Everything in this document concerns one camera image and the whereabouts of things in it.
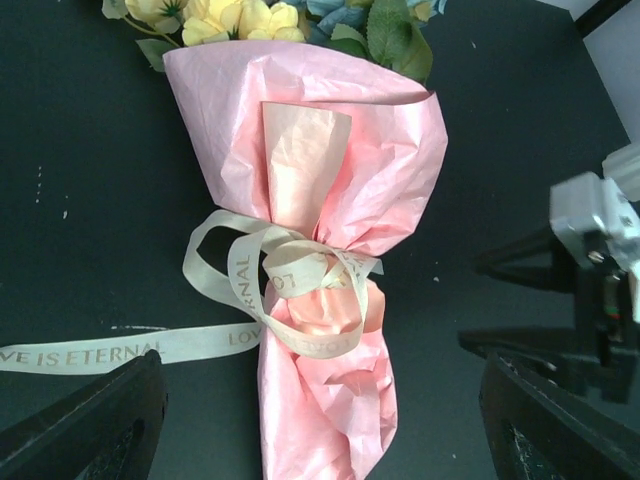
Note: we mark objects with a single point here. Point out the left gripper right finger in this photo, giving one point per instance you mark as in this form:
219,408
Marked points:
536,430

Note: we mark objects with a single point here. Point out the right black frame post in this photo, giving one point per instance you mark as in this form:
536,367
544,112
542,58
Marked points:
597,15

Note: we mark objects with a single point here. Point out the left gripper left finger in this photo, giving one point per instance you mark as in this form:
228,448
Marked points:
109,429

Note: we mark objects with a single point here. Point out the cream printed ribbon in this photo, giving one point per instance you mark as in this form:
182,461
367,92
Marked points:
294,265

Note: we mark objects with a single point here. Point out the pink wrapping paper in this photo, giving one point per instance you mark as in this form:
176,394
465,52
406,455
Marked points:
346,153

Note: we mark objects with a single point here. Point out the yellow and blue flower bunch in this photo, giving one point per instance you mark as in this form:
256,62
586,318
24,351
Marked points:
386,33

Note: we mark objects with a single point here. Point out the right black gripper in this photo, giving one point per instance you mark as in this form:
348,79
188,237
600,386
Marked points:
602,346

